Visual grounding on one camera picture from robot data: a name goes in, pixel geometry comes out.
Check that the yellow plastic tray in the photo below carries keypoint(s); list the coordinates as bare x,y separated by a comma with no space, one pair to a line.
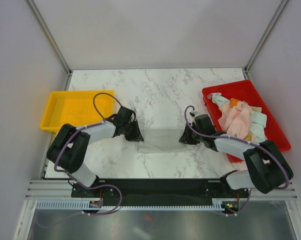
70,107

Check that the aluminium frame rail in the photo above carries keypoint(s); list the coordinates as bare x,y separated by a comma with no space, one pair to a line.
62,189

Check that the grey towel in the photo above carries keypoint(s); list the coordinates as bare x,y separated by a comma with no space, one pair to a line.
159,141

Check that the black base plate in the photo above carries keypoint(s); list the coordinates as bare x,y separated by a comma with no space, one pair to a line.
173,191

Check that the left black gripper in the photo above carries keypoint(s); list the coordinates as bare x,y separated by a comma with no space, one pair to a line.
136,136

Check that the red plastic tray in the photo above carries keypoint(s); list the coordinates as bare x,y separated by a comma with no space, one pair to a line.
245,91

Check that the mint green towel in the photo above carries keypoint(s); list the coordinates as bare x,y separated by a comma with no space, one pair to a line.
259,119

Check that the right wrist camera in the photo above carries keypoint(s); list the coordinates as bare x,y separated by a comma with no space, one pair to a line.
194,114

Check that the right aluminium frame post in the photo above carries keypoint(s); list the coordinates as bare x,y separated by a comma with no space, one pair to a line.
266,34

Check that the pink towel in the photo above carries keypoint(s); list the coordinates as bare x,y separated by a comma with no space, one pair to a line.
237,121

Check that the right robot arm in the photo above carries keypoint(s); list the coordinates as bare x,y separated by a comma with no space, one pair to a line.
267,169

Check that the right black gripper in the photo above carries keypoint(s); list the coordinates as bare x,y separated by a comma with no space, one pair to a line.
185,138

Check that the aluminium frame post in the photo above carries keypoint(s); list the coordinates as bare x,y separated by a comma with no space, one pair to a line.
48,35
266,34

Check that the left aluminium frame post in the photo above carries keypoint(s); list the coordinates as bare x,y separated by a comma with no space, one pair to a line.
48,35

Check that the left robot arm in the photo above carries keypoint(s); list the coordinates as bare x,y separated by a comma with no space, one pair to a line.
68,149

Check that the slotted cable duct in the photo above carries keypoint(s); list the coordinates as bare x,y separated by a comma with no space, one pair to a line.
95,204

